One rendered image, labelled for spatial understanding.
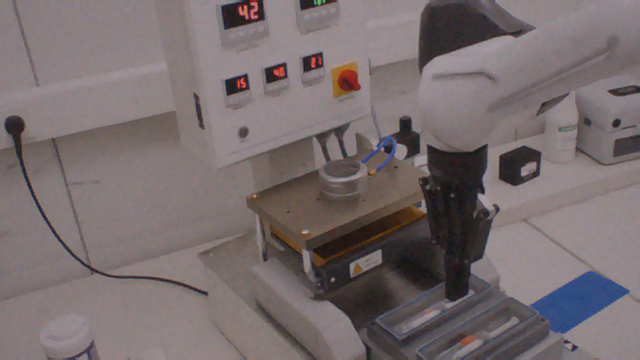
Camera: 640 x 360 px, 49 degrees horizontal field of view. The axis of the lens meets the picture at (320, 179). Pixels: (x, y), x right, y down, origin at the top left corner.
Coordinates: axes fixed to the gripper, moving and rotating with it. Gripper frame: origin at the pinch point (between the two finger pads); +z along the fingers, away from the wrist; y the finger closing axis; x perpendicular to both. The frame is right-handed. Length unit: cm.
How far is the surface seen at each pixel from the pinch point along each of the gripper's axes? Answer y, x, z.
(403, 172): -23.8, 10.0, -3.4
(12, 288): -93, -50, 31
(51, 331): -50, -48, 17
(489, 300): -0.6, 7.0, 8.0
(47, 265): -91, -41, 28
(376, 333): -5.5, -10.2, 8.3
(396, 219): -19.4, 4.8, 1.7
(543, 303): -15, 37, 33
